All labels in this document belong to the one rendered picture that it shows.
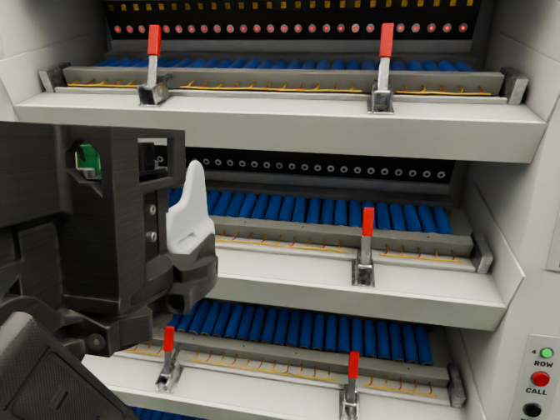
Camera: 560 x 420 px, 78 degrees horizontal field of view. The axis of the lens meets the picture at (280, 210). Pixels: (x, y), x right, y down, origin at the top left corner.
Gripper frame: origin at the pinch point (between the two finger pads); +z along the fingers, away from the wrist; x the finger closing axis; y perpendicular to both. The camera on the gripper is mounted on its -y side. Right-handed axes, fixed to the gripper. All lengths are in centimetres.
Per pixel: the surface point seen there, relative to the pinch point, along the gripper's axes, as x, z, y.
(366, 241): -14.4, 18.1, -4.9
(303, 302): -7.3, 17.6, -13.6
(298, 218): -5.3, 25.2, -4.5
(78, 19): 30.3, 28.6, 23.1
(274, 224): -2.2, 23.0, -5.1
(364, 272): -14.6, 18.9, -9.3
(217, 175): 9.5, 32.4, 0.1
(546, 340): -34.8, 16.2, -14.0
